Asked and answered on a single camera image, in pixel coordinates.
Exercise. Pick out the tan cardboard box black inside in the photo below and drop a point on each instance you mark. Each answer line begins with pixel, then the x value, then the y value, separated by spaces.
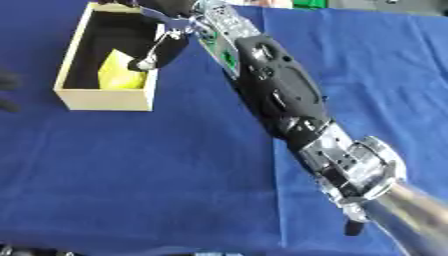
pixel 106 99

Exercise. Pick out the green crate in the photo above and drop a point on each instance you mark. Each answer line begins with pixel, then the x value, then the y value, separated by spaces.
pixel 309 3

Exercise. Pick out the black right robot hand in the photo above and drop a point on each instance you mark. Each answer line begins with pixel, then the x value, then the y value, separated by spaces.
pixel 170 7

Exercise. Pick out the yellow block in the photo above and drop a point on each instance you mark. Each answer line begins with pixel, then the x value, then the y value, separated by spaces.
pixel 119 74

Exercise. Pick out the silver and black right robot arm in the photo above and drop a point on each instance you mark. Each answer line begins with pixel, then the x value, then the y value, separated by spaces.
pixel 287 87

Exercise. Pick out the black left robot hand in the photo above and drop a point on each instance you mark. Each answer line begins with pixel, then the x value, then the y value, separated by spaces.
pixel 7 81

